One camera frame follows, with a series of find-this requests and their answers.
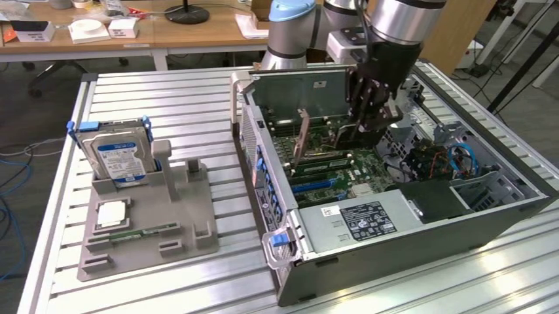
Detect small white labelled box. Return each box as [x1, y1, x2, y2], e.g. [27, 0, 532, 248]
[107, 18, 140, 39]

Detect wooden desk white frame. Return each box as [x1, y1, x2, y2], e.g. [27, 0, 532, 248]
[0, 0, 394, 71]

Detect green RAM stick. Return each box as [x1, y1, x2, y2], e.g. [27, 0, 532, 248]
[109, 228, 160, 243]

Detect metal disk bay cage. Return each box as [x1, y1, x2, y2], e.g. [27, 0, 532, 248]
[374, 94, 438, 158]

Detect grey latch handle blue tab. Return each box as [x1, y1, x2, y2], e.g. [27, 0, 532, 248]
[260, 225, 303, 271]

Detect blue disk wire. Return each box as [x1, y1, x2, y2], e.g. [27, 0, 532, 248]
[447, 142, 482, 179]

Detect orange box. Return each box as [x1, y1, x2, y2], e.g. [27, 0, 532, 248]
[0, 23, 17, 47]

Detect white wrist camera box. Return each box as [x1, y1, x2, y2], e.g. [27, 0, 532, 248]
[326, 27, 374, 63]

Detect wooden cabinet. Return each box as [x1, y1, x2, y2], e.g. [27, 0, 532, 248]
[419, 0, 499, 71]

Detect grey power supply unit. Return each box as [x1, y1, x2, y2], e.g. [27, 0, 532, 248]
[289, 189, 424, 256]

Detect blue expansion slot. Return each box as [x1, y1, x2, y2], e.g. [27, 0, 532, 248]
[291, 178, 340, 194]

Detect graphics card with metal bracket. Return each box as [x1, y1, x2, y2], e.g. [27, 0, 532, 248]
[291, 107, 382, 169]

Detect blue floor cable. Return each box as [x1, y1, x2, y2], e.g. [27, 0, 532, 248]
[0, 158, 36, 282]

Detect black round lamp base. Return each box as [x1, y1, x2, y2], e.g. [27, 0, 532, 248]
[164, 0, 211, 26]

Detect white block with round hole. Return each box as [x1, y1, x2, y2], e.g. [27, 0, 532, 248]
[67, 18, 112, 44]

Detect white floor cable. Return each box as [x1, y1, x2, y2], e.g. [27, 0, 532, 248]
[0, 137, 67, 158]

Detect black slanted pole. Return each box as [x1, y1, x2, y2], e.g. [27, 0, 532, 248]
[486, 0, 559, 114]

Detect silver CPU chip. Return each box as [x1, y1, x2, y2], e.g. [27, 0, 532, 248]
[96, 201, 128, 228]

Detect white paper booklet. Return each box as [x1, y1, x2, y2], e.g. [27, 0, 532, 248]
[233, 13, 271, 40]

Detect CPU socket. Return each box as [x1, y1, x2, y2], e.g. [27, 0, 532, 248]
[304, 143, 338, 161]

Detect perforated metal disk bay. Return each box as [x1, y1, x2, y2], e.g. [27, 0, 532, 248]
[450, 169, 518, 211]

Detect office chair base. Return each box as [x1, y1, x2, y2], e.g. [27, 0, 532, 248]
[24, 58, 91, 98]

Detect white box black top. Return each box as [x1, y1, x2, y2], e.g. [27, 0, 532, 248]
[9, 20, 57, 43]

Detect hard disk in blue caddy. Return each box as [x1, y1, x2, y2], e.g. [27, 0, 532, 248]
[65, 116, 155, 189]

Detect brown cardboard box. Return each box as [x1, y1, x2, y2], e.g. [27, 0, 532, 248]
[251, 0, 275, 23]

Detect green motherboard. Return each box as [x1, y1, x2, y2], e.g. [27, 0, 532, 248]
[261, 113, 394, 210]

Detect black power strip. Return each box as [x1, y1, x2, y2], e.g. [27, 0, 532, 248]
[467, 63, 494, 79]

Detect grey plastic parts rack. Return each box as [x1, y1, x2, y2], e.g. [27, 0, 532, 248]
[77, 139, 220, 282]

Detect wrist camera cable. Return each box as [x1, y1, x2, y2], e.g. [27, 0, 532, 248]
[354, 0, 375, 61]

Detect RAM stick with white label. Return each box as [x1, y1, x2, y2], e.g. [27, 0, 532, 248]
[300, 159, 352, 174]

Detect black plastic shroud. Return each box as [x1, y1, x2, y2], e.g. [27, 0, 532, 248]
[399, 179, 475, 224]

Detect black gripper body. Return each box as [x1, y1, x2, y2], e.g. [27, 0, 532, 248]
[354, 38, 426, 96]

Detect open black PC case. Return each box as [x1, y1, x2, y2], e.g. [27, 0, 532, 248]
[229, 58, 559, 307]

